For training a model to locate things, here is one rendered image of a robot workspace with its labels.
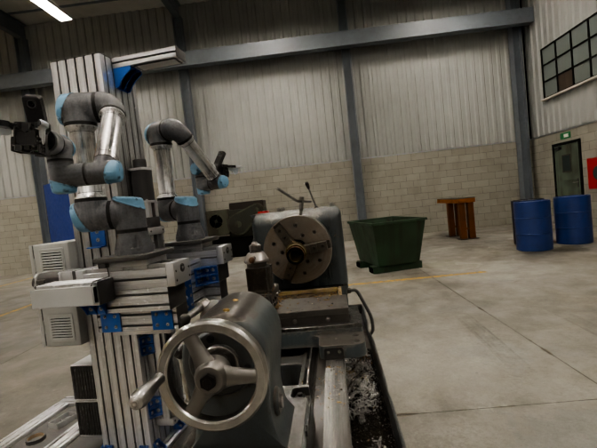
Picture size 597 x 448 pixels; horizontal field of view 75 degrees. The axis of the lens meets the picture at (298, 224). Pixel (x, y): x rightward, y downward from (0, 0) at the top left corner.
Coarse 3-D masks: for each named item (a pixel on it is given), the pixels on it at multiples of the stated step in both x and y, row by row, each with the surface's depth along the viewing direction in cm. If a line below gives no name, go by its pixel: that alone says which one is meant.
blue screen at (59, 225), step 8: (48, 184) 845; (48, 192) 850; (48, 200) 856; (56, 200) 823; (64, 200) 793; (48, 208) 862; (56, 208) 829; (64, 208) 798; (48, 216) 867; (56, 216) 834; (64, 216) 803; (48, 224) 872; (56, 224) 840; (64, 224) 808; (72, 224) 779; (56, 232) 845; (64, 232) 813; (72, 232) 784; (56, 240) 851; (64, 240) 819
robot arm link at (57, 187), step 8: (48, 160) 124; (56, 160) 123; (64, 160) 125; (72, 160) 127; (48, 168) 124; (56, 168) 123; (64, 168) 124; (72, 168) 125; (80, 168) 125; (56, 176) 124; (64, 176) 124; (72, 176) 124; (80, 176) 125; (56, 184) 124; (64, 184) 124; (72, 184) 126; (80, 184) 127; (56, 192) 124; (64, 192) 125; (72, 192) 127
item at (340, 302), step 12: (288, 300) 130; (300, 300) 128; (312, 300) 127; (324, 300) 125; (336, 300) 123; (288, 312) 116; (300, 312) 116; (312, 312) 115; (324, 312) 115; (336, 312) 115; (348, 312) 114; (288, 324) 116; (300, 324) 116; (312, 324) 116
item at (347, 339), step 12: (324, 324) 115; (336, 324) 114; (348, 324) 113; (360, 324) 113; (288, 336) 115; (300, 336) 115; (312, 336) 114; (324, 336) 112; (336, 336) 111; (348, 336) 110; (360, 336) 109; (288, 348) 115; (324, 348) 104; (336, 348) 103; (348, 348) 104; (360, 348) 104
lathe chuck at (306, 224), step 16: (288, 224) 177; (304, 224) 176; (320, 224) 176; (272, 240) 178; (304, 240) 177; (320, 240) 176; (272, 256) 179; (320, 256) 177; (304, 272) 179; (320, 272) 177
